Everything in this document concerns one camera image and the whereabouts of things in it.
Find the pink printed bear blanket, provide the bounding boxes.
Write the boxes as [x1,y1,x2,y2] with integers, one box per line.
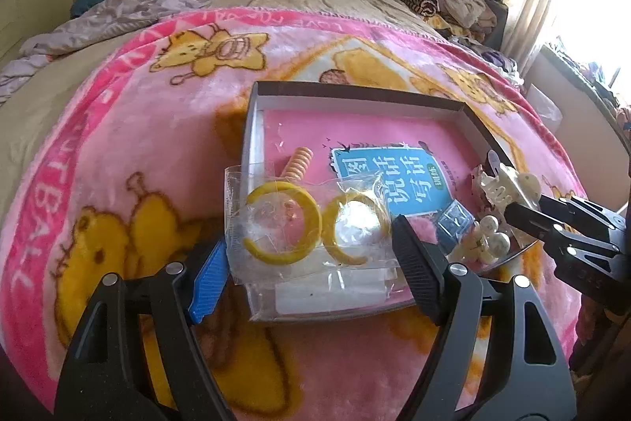
[0,7,592,421]

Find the peach spiral hair tie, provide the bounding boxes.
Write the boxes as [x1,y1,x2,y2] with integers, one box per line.
[281,146,314,183]

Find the small clear blue packet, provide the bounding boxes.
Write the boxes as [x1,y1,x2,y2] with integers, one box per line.
[434,200,477,254]

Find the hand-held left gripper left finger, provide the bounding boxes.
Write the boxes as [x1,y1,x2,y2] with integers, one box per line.
[53,240,237,421]

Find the dark purple clothes heap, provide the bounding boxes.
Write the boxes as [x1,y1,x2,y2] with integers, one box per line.
[448,34,526,84]

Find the pearl hair clip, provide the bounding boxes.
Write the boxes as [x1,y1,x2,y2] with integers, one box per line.
[454,214,512,265]

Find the large clear plastic bag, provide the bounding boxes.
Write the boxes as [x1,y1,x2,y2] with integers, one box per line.
[526,82,564,137]

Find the bagged yellow hoop earrings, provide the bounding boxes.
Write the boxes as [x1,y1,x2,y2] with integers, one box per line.
[224,165,401,290]

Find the lilac bed sheet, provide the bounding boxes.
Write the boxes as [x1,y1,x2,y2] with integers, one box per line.
[0,0,216,92]

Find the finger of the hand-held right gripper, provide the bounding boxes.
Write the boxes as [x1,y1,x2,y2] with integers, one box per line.
[535,193,631,230]
[503,202,619,275]

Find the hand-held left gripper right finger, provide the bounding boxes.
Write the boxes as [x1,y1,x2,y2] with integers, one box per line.
[392,214,577,421]

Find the white claw hair clip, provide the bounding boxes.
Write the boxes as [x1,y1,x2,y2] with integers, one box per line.
[476,159,543,211]

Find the shallow cardboard box pink bottom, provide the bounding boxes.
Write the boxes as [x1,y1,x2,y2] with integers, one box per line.
[241,80,541,324]

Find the small clear bag white card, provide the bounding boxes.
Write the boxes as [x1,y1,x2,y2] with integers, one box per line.
[246,272,401,319]

